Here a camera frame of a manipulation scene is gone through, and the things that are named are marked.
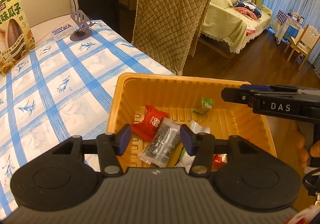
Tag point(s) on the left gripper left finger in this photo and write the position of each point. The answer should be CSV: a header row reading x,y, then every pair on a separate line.
x,y
109,147

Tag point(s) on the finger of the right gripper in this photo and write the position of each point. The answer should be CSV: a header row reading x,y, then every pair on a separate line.
x,y
238,95
268,87

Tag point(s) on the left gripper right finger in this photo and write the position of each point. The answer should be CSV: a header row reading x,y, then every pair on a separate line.
x,y
203,150

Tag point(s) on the silver foil pouch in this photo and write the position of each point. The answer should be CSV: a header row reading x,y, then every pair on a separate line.
x,y
185,160

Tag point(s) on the red date snack packet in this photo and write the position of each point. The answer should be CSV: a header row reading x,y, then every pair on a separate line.
x,y
219,160

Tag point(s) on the red snack pack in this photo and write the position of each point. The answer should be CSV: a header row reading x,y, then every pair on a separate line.
x,y
147,129

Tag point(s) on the green candy packet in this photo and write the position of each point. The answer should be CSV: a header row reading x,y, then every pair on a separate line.
x,y
204,106

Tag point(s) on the clear black seed packet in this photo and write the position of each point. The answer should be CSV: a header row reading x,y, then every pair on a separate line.
x,y
157,153

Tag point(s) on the person right hand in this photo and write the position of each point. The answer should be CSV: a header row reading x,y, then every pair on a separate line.
x,y
302,153

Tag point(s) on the orange plastic basket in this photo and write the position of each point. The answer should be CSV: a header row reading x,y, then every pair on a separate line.
x,y
178,96

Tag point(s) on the small wooden chair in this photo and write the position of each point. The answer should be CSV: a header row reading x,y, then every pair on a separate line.
x,y
304,43

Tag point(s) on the side table with cloth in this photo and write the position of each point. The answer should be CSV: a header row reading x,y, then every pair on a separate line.
x,y
281,24

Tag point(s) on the blue white checkered tablecloth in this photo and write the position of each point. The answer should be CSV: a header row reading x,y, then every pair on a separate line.
x,y
62,88

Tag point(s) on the green covered sofa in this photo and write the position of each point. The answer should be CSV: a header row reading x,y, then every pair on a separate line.
x,y
223,22

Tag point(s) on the blue patterned cushion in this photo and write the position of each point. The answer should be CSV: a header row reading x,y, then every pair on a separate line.
x,y
248,8

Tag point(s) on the phone stand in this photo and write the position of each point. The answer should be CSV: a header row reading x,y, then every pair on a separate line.
x,y
84,23

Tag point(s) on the quilted tan chair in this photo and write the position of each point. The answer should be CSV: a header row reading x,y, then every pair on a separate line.
x,y
168,30

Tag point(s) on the small blue white box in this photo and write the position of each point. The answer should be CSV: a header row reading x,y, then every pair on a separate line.
x,y
62,32

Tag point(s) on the sunflower seed box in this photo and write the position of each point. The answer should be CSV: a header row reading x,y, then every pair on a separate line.
x,y
17,39

